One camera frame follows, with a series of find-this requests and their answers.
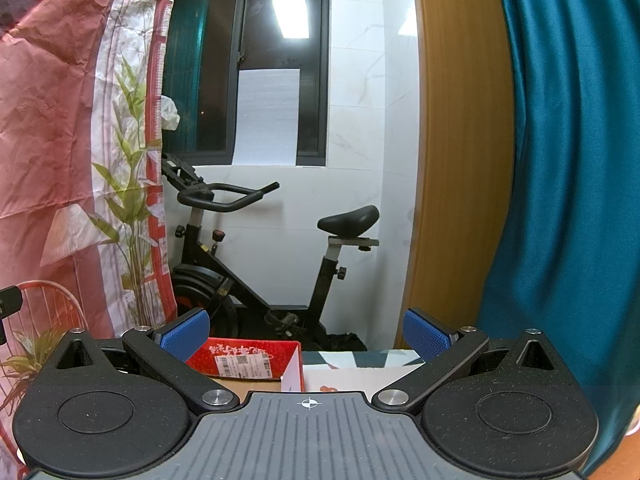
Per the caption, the patterned white tablecloth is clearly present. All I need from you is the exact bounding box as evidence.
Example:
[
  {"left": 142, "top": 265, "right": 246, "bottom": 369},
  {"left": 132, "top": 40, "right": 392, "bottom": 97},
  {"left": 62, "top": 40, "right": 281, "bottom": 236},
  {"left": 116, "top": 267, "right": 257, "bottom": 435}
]
[{"left": 216, "top": 349, "right": 423, "bottom": 400}]

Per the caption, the black exercise bike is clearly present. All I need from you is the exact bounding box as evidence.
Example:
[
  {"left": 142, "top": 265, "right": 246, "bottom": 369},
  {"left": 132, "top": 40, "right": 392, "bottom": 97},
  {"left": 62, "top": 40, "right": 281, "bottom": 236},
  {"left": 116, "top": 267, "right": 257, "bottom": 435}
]
[{"left": 160, "top": 154, "right": 381, "bottom": 352}]

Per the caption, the red strawberry cardboard box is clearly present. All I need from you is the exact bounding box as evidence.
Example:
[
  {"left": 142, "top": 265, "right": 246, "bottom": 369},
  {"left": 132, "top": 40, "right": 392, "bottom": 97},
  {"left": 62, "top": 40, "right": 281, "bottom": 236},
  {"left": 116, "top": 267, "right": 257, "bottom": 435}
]
[{"left": 186, "top": 337, "right": 304, "bottom": 392}]

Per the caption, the teal satin curtain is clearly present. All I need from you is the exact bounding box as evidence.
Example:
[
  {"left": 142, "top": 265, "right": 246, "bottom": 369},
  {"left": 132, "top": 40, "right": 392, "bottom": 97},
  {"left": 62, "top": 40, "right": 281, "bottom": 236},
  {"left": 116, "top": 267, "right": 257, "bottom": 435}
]
[{"left": 478, "top": 0, "right": 639, "bottom": 471}]

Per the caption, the pink printed backdrop cloth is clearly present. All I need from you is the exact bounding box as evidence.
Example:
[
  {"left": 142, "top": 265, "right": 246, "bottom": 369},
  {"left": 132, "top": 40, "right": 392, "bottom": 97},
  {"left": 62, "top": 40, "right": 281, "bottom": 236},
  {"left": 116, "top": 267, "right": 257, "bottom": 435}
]
[{"left": 0, "top": 0, "right": 179, "bottom": 470}]

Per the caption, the white foam sheet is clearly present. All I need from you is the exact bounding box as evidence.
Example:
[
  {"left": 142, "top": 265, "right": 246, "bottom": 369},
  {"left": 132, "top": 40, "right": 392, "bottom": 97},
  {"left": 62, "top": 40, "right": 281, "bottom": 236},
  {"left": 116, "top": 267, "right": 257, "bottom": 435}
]
[{"left": 232, "top": 68, "right": 300, "bottom": 167}]

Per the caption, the dark framed window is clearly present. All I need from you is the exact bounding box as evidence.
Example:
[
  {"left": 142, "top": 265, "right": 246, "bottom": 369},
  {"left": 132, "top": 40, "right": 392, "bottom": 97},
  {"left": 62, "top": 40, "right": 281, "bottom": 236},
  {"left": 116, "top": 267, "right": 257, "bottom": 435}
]
[{"left": 163, "top": 0, "right": 330, "bottom": 166}]

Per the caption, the wooden door frame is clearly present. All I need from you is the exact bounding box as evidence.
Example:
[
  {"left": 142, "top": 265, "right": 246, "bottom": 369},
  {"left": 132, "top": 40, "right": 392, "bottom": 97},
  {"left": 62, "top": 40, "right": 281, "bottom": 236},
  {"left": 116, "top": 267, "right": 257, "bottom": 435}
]
[{"left": 402, "top": 0, "right": 514, "bottom": 328}]

